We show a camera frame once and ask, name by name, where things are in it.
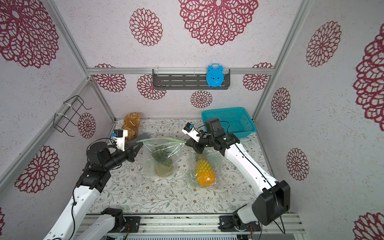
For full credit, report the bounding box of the tan teddy bear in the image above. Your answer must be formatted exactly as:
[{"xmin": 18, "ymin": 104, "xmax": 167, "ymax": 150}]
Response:
[{"xmin": 122, "ymin": 112, "xmax": 142, "ymax": 141}]

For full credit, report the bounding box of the grey glasses case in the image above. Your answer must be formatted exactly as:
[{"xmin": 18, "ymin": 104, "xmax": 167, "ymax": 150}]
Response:
[{"xmin": 131, "ymin": 133, "xmax": 151, "ymax": 143}]

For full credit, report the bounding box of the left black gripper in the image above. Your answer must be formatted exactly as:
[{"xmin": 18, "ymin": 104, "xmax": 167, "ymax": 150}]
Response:
[{"xmin": 103, "ymin": 141, "xmax": 143, "ymax": 171}]

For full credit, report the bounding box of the grey wall shelf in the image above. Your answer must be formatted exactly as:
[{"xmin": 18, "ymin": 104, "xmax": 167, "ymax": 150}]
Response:
[{"xmin": 152, "ymin": 70, "xmax": 231, "ymax": 90}]

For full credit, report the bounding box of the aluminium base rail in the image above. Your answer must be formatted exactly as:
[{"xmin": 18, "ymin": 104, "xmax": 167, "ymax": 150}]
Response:
[{"xmin": 125, "ymin": 214, "xmax": 306, "ymax": 235}]

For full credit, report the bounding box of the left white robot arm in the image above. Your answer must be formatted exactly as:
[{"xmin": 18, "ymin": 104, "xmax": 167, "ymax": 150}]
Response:
[{"xmin": 44, "ymin": 142, "xmax": 143, "ymax": 240}]

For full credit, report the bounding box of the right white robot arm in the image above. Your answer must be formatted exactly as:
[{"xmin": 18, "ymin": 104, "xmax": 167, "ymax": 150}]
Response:
[{"xmin": 182, "ymin": 118, "xmax": 291, "ymax": 230}]

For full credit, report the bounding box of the black wire wall rack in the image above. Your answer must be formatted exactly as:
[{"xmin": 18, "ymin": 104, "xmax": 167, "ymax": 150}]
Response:
[{"xmin": 53, "ymin": 95, "xmax": 92, "ymax": 138}]

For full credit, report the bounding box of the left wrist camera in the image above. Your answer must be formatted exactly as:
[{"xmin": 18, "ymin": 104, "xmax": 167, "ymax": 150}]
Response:
[{"xmin": 111, "ymin": 129, "xmax": 128, "ymax": 152}]

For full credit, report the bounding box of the teal plastic basket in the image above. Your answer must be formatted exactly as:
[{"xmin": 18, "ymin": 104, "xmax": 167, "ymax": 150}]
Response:
[{"xmin": 202, "ymin": 107, "xmax": 257, "ymax": 139}]

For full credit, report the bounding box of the blue alarm clock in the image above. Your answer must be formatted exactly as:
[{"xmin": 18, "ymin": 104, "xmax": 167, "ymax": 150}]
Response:
[{"xmin": 206, "ymin": 64, "xmax": 225, "ymax": 87}]

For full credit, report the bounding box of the yellow orange pineapple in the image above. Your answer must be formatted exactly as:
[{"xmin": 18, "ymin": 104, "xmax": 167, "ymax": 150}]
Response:
[{"xmin": 195, "ymin": 155, "xmax": 216, "ymax": 188}]

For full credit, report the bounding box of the clear zip-top bag green seal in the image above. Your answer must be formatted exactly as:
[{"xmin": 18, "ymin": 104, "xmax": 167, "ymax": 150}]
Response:
[{"xmin": 139, "ymin": 138, "xmax": 185, "ymax": 178}]

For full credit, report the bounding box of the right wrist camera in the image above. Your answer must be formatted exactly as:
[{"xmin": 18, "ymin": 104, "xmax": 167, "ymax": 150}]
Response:
[{"xmin": 182, "ymin": 123, "xmax": 201, "ymax": 143}]

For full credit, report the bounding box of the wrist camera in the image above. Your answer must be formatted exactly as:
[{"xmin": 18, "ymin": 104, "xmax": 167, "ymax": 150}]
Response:
[
  {"xmin": 111, "ymin": 129, "xmax": 128, "ymax": 152},
  {"xmin": 182, "ymin": 123, "xmax": 201, "ymax": 143}
]

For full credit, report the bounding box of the green pineapple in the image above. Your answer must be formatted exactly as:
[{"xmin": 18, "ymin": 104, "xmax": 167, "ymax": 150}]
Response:
[{"xmin": 151, "ymin": 150, "xmax": 174, "ymax": 178}]

